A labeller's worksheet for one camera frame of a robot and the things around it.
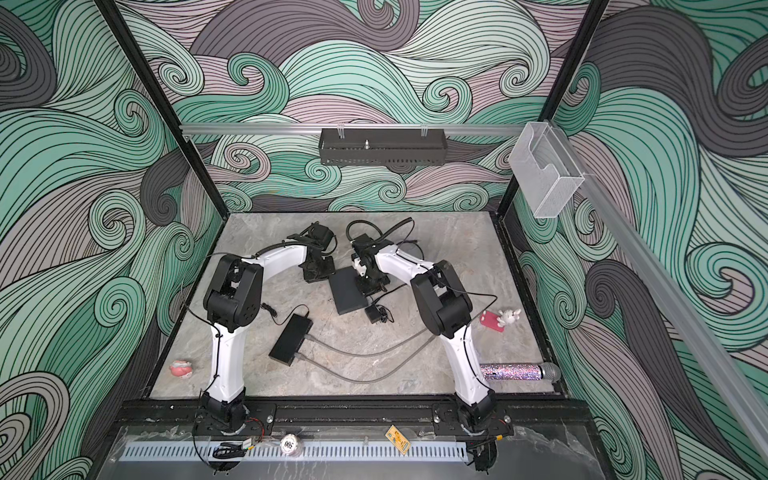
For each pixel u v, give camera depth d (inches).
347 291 40.1
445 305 21.9
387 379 31.5
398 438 27.4
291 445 25.4
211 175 43.5
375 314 35.9
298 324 35.2
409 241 46.4
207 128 37.4
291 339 33.6
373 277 33.1
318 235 33.1
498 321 33.9
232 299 22.3
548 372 30.3
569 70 31.6
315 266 33.7
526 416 29.3
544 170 30.6
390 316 36.0
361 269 35.5
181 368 30.5
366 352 33.6
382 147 37.6
